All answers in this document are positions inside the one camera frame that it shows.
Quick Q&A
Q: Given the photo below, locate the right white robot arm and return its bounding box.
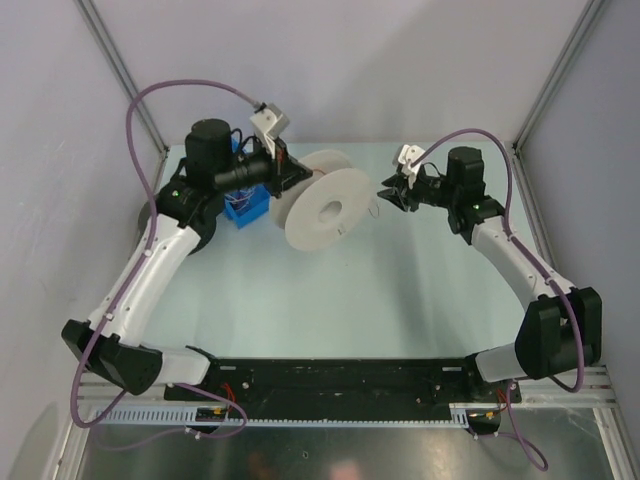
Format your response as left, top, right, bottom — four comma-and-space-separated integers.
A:
378, 145, 602, 401

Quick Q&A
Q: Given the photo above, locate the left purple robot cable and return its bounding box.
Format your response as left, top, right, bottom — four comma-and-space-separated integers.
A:
69, 78, 266, 451

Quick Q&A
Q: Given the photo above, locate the light grey cable spool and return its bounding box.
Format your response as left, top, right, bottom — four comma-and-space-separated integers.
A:
269, 149, 374, 252

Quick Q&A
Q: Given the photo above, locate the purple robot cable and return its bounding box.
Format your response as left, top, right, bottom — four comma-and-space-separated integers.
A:
412, 128, 586, 472
69, 78, 266, 451

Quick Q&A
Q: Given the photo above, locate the bundle of thin wires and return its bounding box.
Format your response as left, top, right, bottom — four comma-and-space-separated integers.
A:
227, 189, 261, 211

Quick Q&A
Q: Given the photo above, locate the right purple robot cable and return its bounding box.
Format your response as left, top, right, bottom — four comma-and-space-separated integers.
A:
412, 128, 586, 472

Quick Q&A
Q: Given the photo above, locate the grey slotted cable duct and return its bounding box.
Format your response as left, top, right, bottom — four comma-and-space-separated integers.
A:
101, 405, 469, 428

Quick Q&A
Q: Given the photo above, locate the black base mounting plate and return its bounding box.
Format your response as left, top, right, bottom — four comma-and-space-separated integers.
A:
164, 358, 508, 423

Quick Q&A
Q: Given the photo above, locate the dark grey cable spool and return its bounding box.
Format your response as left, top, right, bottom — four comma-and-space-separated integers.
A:
137, 202, 217, 256

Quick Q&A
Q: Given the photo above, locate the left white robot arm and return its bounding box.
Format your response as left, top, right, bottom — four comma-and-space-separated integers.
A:
61, 106, 312, 400

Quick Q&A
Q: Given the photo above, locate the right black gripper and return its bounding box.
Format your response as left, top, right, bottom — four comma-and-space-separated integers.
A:
379, 166, 460, 212

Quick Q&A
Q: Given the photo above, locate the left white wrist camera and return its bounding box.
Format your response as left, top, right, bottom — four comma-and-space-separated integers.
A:
249, 103, 290, 159

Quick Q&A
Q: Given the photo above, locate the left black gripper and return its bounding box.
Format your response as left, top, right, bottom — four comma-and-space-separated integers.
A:
214, 135, 312, 199

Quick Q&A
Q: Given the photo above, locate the blue plastic bin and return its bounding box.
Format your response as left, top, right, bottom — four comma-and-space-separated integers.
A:
218, 158, 270, 229

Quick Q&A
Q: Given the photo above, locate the aluminium frame rail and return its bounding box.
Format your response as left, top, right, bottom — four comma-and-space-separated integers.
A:
74, 364, 614, 404

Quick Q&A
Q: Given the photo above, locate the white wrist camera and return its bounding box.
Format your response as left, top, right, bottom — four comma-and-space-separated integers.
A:
249, 103, 290, 159
393, 144, 426, 190

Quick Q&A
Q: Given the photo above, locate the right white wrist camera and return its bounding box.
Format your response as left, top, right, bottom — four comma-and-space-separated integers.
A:
393, 144, 426, 190

